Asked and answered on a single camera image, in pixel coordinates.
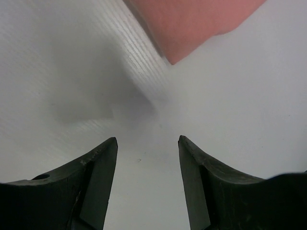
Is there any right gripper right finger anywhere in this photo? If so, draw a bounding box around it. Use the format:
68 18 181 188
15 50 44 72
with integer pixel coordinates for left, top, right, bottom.
178 136 307 230

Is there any pink t-shirt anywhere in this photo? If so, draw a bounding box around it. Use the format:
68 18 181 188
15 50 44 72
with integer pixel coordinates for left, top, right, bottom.
127 0 265 65

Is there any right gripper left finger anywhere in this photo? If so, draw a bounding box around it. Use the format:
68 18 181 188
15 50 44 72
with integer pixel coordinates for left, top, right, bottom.
0 137 118 230

